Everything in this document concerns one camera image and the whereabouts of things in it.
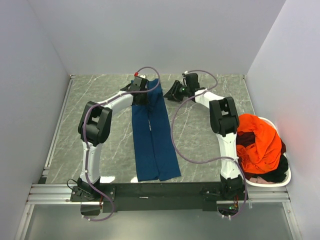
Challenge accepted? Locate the orange t shirt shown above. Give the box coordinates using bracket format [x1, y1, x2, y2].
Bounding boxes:
[236, 113, 282, 175]

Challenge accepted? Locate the aluminium frame rail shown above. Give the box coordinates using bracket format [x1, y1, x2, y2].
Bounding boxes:
[14, 74, 75, 240]

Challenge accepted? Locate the blue t shirt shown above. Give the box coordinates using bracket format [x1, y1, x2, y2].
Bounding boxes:
[131, 78, 181, 182]

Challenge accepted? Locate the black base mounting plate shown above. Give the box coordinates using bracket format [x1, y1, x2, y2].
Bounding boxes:
[70, 180, 248, 216]

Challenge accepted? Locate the black t shirt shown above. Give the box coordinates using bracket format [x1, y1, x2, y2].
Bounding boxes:
[259, 141, 289, 183]

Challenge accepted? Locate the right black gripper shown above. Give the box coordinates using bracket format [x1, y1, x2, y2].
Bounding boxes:
[163, 80, 191, 103]

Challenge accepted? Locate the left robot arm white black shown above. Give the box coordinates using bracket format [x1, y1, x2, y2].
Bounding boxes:
[77, 75, 149, 201]

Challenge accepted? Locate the dark maroon garment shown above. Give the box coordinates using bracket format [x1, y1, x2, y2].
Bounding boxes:
[236, 132, 256, 148]

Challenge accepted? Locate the white laundry basket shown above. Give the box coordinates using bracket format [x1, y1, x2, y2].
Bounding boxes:
[246, 116, 293, 188]

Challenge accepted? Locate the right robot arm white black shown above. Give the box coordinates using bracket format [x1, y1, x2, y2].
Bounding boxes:
[164, 70, 245, 200]

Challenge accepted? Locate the pink garment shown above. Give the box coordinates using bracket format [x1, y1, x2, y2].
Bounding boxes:
[249, 176, 275, 185]

